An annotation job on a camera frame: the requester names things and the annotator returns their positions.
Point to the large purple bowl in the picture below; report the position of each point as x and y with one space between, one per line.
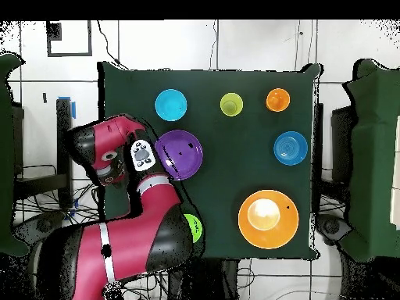
184 153

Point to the green bowl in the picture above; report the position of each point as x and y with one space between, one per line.
197 228

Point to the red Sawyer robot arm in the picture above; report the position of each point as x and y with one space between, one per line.
131 243

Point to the black crossbar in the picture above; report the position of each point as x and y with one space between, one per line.
40 185

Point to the cyan bowl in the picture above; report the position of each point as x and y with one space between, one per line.
171 104

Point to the neighbouring green cloth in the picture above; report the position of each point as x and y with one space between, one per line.
372 156
5 156

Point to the dark green tablecloth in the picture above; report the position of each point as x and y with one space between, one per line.
237 187

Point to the yellow-green cup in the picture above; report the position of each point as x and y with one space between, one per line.
231 104

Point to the large orange bowl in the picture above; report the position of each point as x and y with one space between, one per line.
281 231

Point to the blue ribbed bowl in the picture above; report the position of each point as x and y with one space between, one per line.
290 148

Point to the orange cup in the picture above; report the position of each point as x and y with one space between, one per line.
277 100

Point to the black box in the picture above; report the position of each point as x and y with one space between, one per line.
340 140

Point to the black post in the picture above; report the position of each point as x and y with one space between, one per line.
64 115

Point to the grey pedestal foot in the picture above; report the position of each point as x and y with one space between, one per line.
331 225
43 225

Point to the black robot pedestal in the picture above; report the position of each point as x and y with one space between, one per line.
212 278

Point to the black square frame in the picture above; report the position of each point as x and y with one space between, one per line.
90 40

